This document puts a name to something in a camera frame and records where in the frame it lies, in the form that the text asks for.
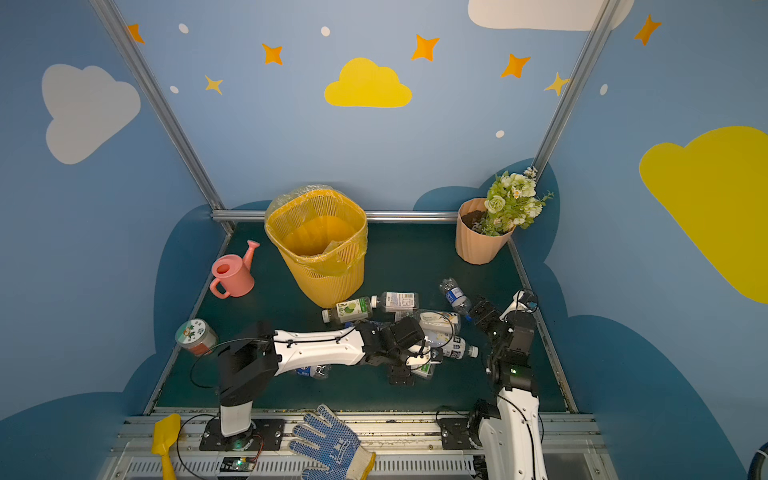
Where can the white label long bottle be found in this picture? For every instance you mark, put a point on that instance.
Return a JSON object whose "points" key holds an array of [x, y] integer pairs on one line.
{"points": [[451, 346]]}

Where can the clear yellow bin liner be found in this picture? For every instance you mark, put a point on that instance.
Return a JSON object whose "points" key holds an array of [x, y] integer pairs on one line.
{"points": [[318, 228]]}

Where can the pepsi blue label bottle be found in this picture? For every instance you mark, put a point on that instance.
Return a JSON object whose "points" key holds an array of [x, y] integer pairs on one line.
{"points": [[319, 372]]}

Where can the small round tin can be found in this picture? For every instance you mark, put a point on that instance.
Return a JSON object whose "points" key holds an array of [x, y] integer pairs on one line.
{"points": [[196, 336]]}

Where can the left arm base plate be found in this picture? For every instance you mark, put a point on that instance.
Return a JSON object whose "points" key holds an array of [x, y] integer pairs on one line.
{"points": [[262, 434]]}

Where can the lime label bottle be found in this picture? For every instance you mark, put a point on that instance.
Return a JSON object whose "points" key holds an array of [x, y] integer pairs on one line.
{"points": [[349, 311], [422, 369]]}

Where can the pink plastic watering can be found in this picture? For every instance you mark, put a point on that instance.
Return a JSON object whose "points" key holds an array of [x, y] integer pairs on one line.
{"points": [[232, 276]]}

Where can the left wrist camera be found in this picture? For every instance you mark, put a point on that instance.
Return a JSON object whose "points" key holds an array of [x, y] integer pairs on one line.
{"points": [[422, 354]]}

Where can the left green circuit board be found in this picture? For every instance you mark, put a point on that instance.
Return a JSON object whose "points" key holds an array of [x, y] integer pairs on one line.
{"points": [[238, 464]]}

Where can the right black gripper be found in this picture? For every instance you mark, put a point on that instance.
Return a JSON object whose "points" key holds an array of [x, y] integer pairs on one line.
{"points": [[484, 313]]}

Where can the white green artificial flowers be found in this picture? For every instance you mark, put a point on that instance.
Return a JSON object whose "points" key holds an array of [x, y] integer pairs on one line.
{"points": [[511, 202]]}

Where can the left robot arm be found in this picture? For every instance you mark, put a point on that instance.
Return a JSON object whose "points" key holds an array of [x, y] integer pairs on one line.
{"points": [[246, 365]]}

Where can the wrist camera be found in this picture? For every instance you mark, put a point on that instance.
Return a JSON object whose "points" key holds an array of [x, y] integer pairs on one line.
{"points": [[525, 300], [422, 354]]}

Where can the blue cap clear bottle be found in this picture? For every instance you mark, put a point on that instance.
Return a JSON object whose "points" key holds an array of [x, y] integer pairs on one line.
{"points": [[456, 297]]}

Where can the aluminium frame rail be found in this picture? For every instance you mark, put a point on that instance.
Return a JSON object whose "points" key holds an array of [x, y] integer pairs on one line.
{"points": [[388, 217]]}

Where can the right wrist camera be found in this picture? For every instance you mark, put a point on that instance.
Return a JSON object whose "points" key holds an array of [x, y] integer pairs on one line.
{"points": [[525, 300]]}

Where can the yellow toy shovel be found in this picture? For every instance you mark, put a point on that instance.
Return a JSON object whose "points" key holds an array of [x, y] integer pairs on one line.
{"points": [[165, 436]]}

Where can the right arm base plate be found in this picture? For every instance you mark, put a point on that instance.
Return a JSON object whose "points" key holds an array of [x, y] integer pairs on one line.
{"points": [[459, 434]]}

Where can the yellow slatted waste bin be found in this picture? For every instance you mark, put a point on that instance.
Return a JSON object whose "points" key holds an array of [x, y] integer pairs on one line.
{"points": [[327, 291]]}

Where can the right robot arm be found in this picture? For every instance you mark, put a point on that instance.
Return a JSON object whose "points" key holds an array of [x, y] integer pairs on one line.
{"points": [[507, 429]]}

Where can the blue dotted work glove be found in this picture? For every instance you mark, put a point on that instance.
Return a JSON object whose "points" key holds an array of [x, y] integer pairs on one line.
{"points": [[328, 441]]}

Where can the grey label clear bottle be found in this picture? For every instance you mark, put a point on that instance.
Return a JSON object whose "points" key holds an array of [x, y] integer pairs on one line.
{"points": [[394, 302]]}

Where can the peach ribbed flower pot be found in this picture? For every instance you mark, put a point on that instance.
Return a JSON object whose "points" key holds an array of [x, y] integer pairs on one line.
{"points": [[471, 246]]}

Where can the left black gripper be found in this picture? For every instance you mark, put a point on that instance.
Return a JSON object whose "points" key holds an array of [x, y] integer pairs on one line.
{"points": [[414, 358]]}

